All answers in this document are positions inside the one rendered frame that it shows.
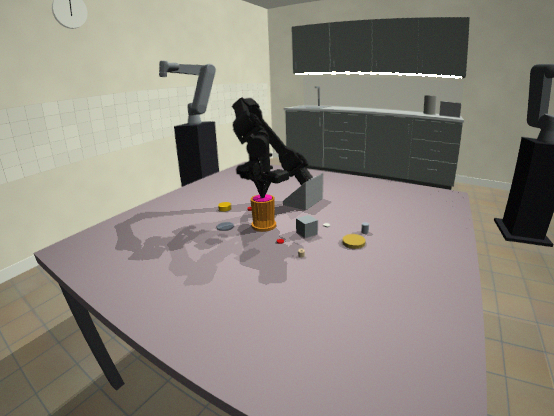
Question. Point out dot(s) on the yellow round disc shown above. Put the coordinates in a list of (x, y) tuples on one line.
[(353, 241)]

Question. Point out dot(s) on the yellow flat disc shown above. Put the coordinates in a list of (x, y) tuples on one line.
[(224, 206)]

